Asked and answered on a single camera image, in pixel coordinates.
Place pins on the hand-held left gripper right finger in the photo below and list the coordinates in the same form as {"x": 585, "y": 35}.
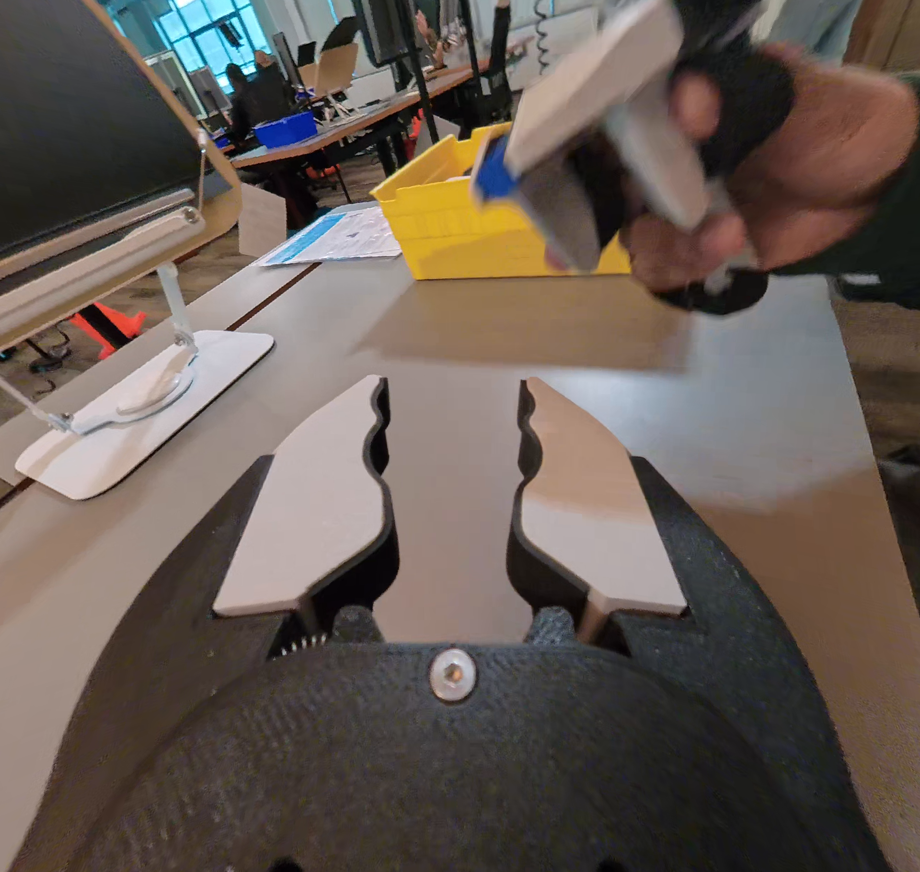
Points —
{"x": 589, "y": 512}

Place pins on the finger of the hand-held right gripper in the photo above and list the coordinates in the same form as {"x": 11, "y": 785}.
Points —
{"x": 596, "y": 74}
{"x": 564, "y": 218}

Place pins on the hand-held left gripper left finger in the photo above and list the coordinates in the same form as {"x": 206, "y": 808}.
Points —
{"x": 316, "y": 512}

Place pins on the yellow plastic bin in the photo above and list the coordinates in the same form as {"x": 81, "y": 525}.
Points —
{"x": 460, "y": 239}

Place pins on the person's right forearm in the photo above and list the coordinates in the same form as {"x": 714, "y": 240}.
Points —
{"x": 891, "y": 239}

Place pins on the grey desk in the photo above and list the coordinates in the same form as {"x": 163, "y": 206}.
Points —
{"x": 345, "y": 311}

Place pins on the wooden top office desk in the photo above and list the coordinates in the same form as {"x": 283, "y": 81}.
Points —
{"x": 345, "y": 132}

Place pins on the person's right hand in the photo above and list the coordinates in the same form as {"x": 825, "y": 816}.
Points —
{"x": 841, "y": 139}

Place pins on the black office chair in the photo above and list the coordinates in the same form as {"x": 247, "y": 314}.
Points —
{"x": 499, "y": 45}

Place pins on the monitor on white stand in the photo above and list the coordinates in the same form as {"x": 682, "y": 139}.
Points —
{"x": 144, "y": 412}

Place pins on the black monitor on pole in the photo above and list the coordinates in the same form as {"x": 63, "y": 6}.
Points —
{"x": 388, "y": 2}

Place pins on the printed paper sheet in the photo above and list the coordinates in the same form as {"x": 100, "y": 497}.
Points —
{"x": 338, "y": 236}

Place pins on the wooden board stand black panel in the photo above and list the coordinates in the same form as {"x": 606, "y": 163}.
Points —
{"x": 334, "y": 67}

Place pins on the orange traffic cone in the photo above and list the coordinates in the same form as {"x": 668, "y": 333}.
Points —
{"x": 108, "y": 326}

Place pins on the blue plastic bin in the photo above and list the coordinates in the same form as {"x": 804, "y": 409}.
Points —
{"x": 287, "y": 132}

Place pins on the pale paper sheet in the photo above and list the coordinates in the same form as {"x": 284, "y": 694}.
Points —
{"x": 262, "y": 221}

